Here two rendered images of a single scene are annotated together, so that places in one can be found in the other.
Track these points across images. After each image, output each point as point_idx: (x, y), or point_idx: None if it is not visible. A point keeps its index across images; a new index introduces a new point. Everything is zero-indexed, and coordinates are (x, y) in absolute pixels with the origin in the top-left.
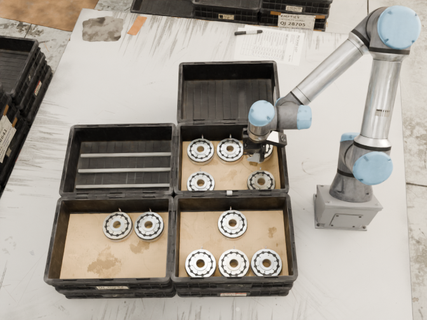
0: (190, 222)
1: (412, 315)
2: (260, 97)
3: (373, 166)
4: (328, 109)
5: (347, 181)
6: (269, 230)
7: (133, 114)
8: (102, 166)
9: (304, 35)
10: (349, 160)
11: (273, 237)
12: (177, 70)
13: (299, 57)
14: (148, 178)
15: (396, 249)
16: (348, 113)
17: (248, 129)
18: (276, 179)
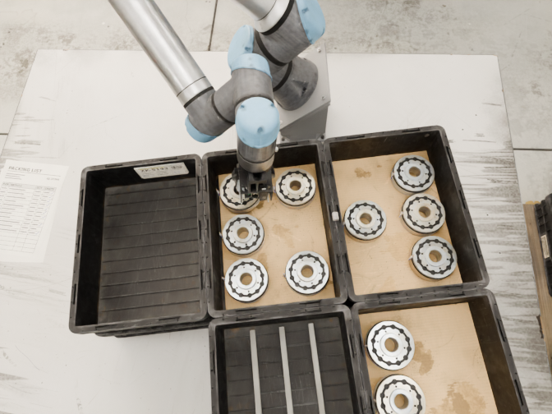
0: (367, 282)
1: (408, 54)
2: (140, 200)
3: (311, 6)
4: (149, 128)
5: (295, 75)
6: (360, 176)
7: None
8: None
9: (11, 160)
10: (291, 47)
11: (369, 171)
12: (54, 358)
13: (52, 165)
14: (299, 364)
15: (339, 63)
16: (157, 105)
17: (264, 162)
18: (282, 172)
